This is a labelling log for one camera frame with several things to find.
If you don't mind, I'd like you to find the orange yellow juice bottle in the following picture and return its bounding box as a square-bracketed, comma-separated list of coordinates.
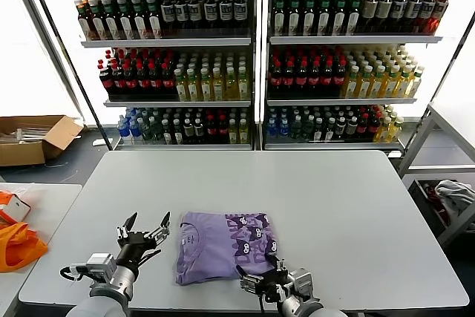
[344, 65, 361, 99]
[356, 65, 374, 99]
[395, 65, 414, 99]
[407, 66, 425, 99]
[374, 117, 393, 143]
[370, 65, 387, 99]
[382, 65, 401, 99]
[389, 117, 405, 143]

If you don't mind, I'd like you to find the blue water bottle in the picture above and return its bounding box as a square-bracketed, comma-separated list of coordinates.
[268, 118, 280, 144]
[119, 118, 131, 145]
[279, 118, 292, 144]
[129, 117, 143, 144]

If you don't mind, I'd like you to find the dark tea bottle green neck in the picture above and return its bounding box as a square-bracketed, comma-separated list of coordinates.
[145, 0, 163, 40]
[89, 0, 108, 42]
[287, 0, 302, 36]
[102, 0, 122, 42]
[318, 0, 333, 36]
[333, 0, 348, 36]
[273, 0, 287, 36]
[347, 0, 363, 36]
[117, 0, 135, 41]
[303, 0, 318, 36]
[131, 0, 149, 41]

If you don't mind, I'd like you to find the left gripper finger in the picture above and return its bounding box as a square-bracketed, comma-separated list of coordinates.
[116, 212, 138, 240]
[144, 211, 172, 245]

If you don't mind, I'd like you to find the orange fabric bag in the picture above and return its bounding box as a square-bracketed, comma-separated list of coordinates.
[0, 190, 48, 275]

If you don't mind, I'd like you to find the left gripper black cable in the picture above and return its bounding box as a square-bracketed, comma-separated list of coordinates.
[139, 249, 163, 268]

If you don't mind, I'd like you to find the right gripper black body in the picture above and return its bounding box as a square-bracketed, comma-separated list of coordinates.
[255, 272, 294, 301]

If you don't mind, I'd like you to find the purple T-shirt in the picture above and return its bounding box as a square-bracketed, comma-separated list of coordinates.
[174, 211, 280, 287]

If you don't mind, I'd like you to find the black storage crate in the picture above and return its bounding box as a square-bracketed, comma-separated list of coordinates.
[407, 177, 461, 238]

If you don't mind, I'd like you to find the white packing material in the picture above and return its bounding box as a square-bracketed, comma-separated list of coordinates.
[0, 122, 51, 145]

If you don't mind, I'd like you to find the grey metal frame table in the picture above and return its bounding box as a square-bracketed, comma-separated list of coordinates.
[396, 101, 475, 247]

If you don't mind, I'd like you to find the red crumpled garment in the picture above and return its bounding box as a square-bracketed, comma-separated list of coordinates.
[421, 182, 452, 224]

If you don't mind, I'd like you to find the grey white crumpled garment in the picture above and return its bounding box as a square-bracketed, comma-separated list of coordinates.
[433, 178, 475, 221]

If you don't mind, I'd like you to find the grey metal shelf unit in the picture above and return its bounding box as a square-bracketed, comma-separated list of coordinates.
[53, 0, 259, 151]
[261, 0, 471, 157]

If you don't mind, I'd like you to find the wrist camera silver box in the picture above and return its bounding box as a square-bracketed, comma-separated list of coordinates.
[287, 267, 320, 298]
[85, 252, 118, 279]

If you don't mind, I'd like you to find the small orange white box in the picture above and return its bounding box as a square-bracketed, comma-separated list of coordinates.
[0, 195, 31, 223]

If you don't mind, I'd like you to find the left camera cable black white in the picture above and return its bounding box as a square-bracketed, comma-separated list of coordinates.
[59, 264, 92, 281]

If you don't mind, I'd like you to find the dark bottle beige label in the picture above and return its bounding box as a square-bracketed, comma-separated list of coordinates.
[376, 0, 393, 35]
[361, 0, 379, 35]

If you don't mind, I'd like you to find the black slanted pole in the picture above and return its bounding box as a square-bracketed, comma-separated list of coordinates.
[20, 0, 114, 151]

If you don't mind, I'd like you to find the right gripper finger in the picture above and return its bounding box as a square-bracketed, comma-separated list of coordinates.
[271, 256, 288, 277]
[239, 274, 266, 295]

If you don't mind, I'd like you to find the cola bottle red cap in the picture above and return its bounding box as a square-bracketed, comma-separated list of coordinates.
[112, 65, 126, 98]
[137, 65, 151, 98]
[308, 58, 323, 97]
[333, 57, 348, 96]
[369, 111, 382, 140]
[282, 58, 297, 97]
[149, 65, 163, 98]
[161, 64, 176, 98]
[295, 58, 309, 97]
[358, 113, 371, 140]
[269, 58, 284, 97]
[124, 65, 139, 98]
[321, 57, 335, 96]
[206, 114, 219, 144]
[98, 60, 116, 98]
[217, 114, 230, 144]

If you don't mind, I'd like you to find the open cardboard box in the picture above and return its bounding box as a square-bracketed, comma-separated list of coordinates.
[0, 114, 85, 168]

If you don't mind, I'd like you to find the right wrist camera silver box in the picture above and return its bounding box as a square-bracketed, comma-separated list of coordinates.
[287, 267, 320, 298]

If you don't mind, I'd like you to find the left wrist camera silver box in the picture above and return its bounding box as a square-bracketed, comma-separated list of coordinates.
[85, 252, 118, 279]

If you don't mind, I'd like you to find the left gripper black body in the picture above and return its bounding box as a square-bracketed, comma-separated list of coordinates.
[118, 232, 157, 264]

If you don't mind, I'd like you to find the dark bottle white blue label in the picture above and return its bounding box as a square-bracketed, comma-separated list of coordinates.
[174, 0, 190, 33]
[219, 0, 234, 32]
[161, 0, 177, 33]
[188, 0, 203, 32]
[203, 0, 220, 32]
[390, 0, 408, 34]
[404, 0, 422, 34]
[234, 0, 249, 31]

